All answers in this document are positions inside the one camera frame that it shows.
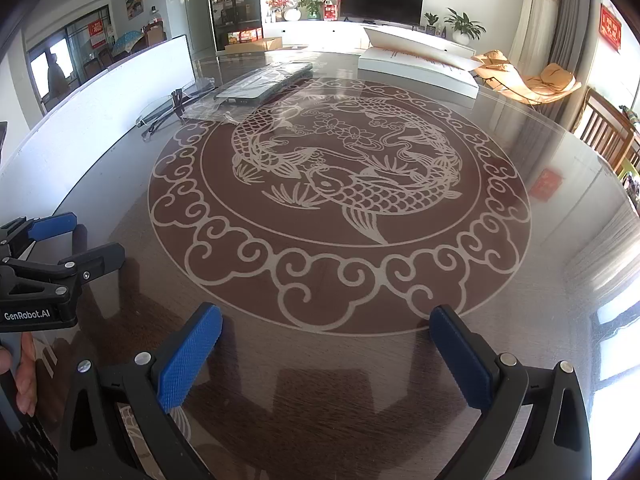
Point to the cardboard box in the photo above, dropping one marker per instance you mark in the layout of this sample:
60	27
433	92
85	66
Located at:
252	44

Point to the white tv cabinet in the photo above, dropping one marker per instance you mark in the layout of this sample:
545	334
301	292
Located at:
340	35

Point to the red wall hanging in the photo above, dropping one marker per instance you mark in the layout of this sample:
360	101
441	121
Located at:
611	27

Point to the wooden chair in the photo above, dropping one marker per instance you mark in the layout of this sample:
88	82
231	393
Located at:
605	130

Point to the person's left hand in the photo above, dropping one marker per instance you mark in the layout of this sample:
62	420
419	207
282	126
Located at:
26	380

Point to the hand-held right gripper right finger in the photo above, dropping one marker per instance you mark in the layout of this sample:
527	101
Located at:
462	360

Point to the orange lounge chair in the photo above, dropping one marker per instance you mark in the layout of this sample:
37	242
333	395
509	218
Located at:
542	80

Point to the rimless eyeglasses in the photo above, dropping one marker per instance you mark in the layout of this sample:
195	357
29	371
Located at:
165	110

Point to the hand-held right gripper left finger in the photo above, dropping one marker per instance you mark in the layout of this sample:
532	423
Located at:
190	355

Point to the glass display cabinet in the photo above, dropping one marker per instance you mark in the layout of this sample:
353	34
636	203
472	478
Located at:
232	0

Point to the green leafy potted plant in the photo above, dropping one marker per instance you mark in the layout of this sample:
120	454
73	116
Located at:
311	5

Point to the red door poster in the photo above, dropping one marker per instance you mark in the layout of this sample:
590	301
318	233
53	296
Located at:
97	31

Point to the grey curtain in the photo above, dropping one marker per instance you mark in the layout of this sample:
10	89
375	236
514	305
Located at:
570	10

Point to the large white board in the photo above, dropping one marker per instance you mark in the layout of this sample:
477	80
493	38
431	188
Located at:
100	95

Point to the framed wall painting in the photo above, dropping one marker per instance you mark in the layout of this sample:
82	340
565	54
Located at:
132	0

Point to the red gift box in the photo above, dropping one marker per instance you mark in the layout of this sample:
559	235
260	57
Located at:
330	11

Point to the white curtain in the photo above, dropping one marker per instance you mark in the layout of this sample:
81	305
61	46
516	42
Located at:
535	10

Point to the flat plastic package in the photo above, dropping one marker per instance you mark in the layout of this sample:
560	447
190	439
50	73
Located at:
260	85

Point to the blue patterned cloth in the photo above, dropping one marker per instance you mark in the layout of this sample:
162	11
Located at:
127	41

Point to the black television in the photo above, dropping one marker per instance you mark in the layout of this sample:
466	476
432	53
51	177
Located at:
382	2

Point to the small potted plant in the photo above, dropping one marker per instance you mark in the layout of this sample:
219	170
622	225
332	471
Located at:
431	21

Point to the open white box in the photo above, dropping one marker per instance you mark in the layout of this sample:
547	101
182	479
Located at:
415	65

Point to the red flower plant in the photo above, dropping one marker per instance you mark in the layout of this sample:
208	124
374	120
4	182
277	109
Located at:
279	5

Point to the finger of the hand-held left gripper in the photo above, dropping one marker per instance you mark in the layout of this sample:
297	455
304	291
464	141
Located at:
100	256
50	225

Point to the large plant in white pot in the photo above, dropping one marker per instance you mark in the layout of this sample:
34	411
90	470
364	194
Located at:
464	25

